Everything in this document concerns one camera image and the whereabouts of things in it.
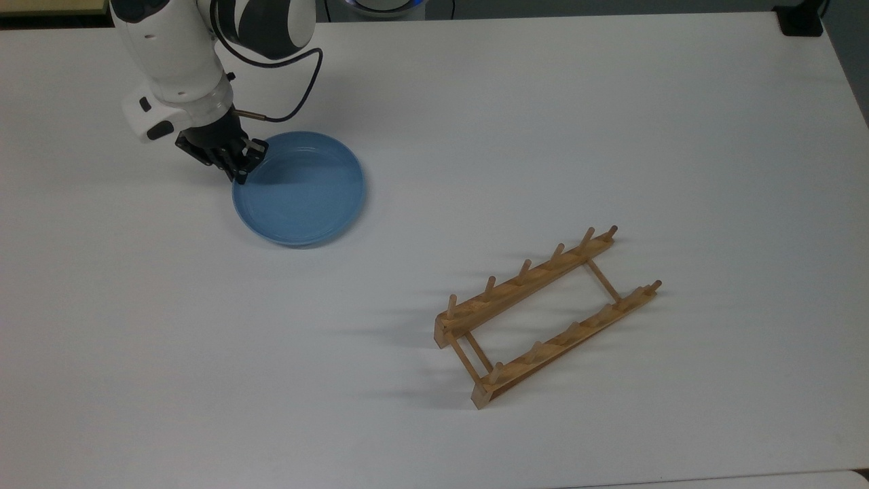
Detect light wooden desk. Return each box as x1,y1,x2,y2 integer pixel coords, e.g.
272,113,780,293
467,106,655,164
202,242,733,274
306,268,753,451
0,0,113,17

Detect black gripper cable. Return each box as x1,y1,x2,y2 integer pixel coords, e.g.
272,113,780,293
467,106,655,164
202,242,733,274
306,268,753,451
209,0,324,124

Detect blue round plate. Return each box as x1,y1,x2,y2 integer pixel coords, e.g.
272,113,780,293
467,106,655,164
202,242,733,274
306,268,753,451
232,131,368,247

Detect wooden plate rack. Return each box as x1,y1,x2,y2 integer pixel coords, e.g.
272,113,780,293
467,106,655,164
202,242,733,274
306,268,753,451
433,225,663,410

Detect black camera pole with clamp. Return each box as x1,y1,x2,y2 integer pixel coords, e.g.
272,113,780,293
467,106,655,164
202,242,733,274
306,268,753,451
773,0,830,37

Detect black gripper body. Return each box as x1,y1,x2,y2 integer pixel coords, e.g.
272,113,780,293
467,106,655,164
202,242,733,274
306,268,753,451
174,111,250,172

